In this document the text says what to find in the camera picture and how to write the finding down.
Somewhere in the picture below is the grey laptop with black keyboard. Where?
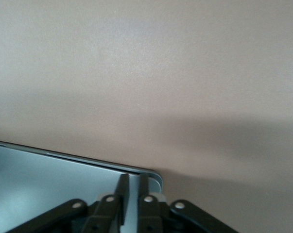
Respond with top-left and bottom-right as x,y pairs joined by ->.
0,139 -> 164,233

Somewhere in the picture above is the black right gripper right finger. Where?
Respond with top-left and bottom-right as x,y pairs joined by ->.
136,173 -> 240,233

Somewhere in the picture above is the brown table cover sheet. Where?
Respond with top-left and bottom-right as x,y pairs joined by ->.
0,0 -> 293,233

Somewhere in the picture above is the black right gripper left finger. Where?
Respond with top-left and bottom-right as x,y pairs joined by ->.
5,173 -> 130,233

